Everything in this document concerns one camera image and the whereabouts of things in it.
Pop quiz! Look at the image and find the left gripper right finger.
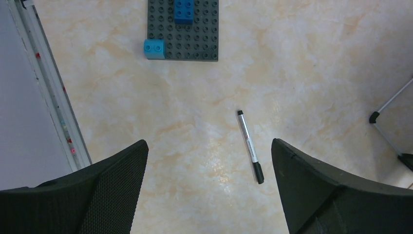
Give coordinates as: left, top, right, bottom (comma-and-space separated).
271, 138, 413, 234

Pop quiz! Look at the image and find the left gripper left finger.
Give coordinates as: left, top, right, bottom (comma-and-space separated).
0, 140, 149, 234

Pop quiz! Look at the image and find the black white marker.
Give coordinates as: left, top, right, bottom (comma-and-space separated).
237, 110, 259, 164

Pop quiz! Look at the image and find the yellow framed whiteboard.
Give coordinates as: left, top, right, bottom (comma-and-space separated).
369, 78, 413, 171

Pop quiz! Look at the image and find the black marker cap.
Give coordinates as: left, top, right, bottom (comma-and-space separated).
253, 162, 264, 184

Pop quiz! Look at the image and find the small blue lego brick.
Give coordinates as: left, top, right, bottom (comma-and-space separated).
144, 39, 166, 59

